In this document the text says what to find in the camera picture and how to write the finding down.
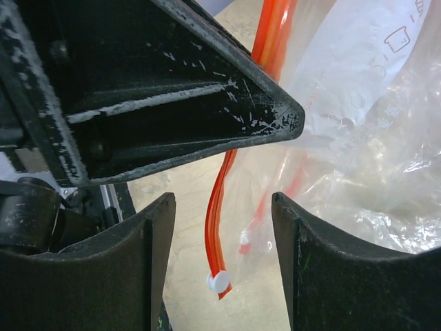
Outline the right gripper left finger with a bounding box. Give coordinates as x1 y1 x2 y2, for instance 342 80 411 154
1 192 176 330

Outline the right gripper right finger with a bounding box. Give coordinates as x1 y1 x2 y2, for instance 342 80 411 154
271 192 440 330

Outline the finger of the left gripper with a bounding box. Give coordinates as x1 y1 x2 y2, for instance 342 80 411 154
1 1 305 187

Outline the clear orange-zip bag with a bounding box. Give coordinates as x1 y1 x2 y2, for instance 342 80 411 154
205 1 440 297

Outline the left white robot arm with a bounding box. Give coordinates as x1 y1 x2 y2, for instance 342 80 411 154
1 1 305 254

